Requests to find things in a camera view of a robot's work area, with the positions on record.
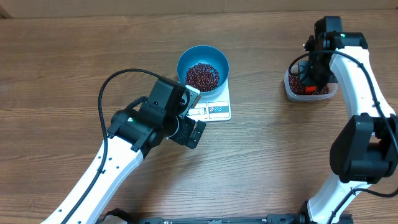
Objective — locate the red measuring scoop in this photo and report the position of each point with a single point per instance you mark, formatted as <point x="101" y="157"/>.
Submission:
<point x="310" y="90"/>

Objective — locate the white kitchen scale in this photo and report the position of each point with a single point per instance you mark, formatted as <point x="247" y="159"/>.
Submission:
<point x="213" y="106"/>

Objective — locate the clear plastic container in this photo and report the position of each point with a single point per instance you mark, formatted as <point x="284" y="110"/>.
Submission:
<point x="333" y="87"/>

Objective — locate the red beans in bowl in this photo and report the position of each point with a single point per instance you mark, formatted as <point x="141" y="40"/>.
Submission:
<point x="203" y="77"/>

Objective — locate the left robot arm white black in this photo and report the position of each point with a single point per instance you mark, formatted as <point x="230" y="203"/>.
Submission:
<point x="133" y="132"/>

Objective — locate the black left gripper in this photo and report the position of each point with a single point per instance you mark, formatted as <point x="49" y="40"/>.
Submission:
<point x="183" y="137"/>

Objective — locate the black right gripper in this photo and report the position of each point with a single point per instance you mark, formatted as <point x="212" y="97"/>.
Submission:
<point x="306" y="80"/>

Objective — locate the blue bowl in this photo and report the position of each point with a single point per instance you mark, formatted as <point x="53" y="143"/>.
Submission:
<point x="203" y="54"/>

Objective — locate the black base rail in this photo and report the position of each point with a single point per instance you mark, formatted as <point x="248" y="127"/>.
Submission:
<point x="269" y="219"/>

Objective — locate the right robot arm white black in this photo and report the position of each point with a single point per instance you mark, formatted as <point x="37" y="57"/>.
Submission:
<point x="365" y="151"/>

